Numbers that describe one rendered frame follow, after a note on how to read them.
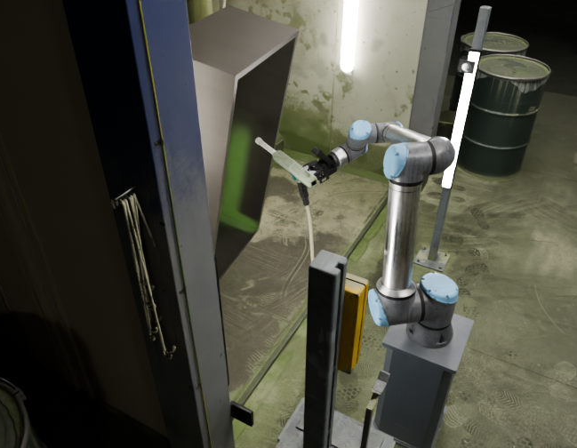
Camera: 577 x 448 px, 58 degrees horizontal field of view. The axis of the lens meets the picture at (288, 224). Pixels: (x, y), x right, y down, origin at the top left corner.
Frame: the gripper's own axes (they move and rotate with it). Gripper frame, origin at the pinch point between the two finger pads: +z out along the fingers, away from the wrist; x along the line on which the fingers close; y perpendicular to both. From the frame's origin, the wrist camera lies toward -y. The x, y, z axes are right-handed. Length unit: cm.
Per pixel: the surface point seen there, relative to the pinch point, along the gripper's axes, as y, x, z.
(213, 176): -16.4, 8.3, 33.5
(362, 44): 33, 130, -142
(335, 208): 125, 92, -72
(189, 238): -48, -55, 64
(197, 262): -38, -54, 64
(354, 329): -46, -106, 48
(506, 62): 83, 89, -253
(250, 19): -55, 43, -16
